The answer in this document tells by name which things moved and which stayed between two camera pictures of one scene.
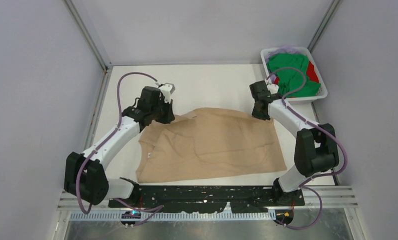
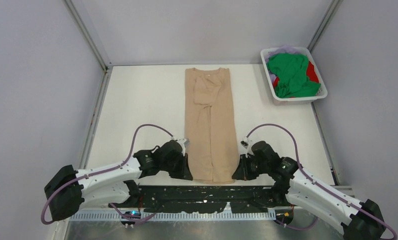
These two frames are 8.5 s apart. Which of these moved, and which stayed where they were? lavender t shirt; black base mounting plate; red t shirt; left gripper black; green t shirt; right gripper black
Moved: right gripper black; left gripper black
Stayed: black base mounting plate; red t shirt; lavender t shirt; green t shirt
